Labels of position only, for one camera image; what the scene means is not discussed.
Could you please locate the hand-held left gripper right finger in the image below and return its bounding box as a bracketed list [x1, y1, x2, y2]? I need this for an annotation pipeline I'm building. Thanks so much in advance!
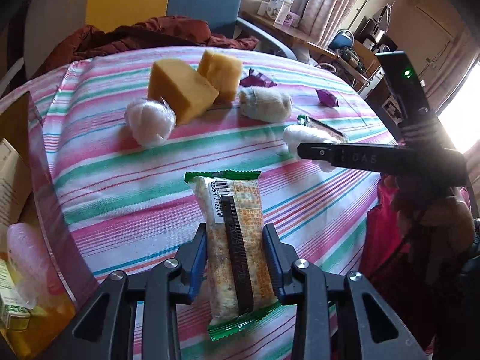
[262, 224, 428, 360]

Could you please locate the white roll pastry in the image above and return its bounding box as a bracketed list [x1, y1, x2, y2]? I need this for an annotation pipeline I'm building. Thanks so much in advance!
[283, 124, 340, 173]

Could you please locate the white round pastry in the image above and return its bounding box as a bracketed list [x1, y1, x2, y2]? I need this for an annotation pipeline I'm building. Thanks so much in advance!
[125, 97, 177, 148]

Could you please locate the black appliance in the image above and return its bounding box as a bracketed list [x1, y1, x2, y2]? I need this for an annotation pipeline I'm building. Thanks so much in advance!
[354, 7, 398, 53]

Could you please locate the pink pastry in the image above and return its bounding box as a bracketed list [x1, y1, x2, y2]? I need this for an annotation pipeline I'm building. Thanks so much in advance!
[7, 222, 64, 308]

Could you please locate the grey wrapped roll pastry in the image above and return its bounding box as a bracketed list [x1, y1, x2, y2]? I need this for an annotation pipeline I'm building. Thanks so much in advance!
[239, 87, 293, 122]

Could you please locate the small yellow cake piece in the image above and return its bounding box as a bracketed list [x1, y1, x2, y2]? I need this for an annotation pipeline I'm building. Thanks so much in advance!
[197, 49, 243, 102]

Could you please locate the blue round container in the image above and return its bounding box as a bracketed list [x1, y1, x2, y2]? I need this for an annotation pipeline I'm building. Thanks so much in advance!
[335, 29, 355, 50]

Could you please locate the pink garment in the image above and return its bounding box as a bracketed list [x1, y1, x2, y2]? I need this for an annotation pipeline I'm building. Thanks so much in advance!
[362, 176, 439, 349]

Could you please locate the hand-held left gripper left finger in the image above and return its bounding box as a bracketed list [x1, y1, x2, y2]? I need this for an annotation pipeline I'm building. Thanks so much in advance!
[56, 224, 209, 360]

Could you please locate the small beige carton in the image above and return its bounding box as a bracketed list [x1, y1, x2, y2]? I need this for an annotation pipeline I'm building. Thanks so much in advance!
[0, 139, 32, 241]

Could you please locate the purple candy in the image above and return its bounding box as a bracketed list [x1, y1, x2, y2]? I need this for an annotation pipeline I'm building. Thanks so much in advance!
[239, 68, 278, 89]
[316, 89, 340, 107]

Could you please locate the striped tablecloth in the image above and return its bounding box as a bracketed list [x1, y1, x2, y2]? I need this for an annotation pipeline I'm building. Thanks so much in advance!
[0, 47, 402, 360]

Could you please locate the large yellow cake piece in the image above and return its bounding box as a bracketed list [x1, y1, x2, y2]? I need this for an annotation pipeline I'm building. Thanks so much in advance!
[147, 59, 220, 125]

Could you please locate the gold tin box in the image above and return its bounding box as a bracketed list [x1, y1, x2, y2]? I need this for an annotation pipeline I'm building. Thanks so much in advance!
[0, 92, 100, 360]

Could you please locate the striped pink curtain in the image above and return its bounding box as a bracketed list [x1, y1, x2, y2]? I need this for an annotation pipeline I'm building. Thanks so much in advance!
[300, 0, 376, 42]

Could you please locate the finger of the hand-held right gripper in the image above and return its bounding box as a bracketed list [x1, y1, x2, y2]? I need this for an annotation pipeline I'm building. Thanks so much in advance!
[297, 141, 340, 167]

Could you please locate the green yellow box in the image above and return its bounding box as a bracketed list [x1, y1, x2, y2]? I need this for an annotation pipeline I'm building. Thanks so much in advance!
[0, 259, 32, 331]

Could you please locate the maroon jacket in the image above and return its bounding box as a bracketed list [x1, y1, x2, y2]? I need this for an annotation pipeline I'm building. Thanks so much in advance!
[32, 16, 259, 79]

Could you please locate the wooden desk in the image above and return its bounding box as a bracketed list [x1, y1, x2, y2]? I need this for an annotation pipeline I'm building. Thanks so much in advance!
[242, 10, 370, 83]

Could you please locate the person's right hand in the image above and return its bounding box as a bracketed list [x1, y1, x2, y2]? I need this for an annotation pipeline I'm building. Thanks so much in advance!
[390, 174, 475, 241]

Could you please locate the white box blue label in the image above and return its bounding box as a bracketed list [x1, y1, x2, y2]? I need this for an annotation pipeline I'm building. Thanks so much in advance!
[273, 0, 295, 23]

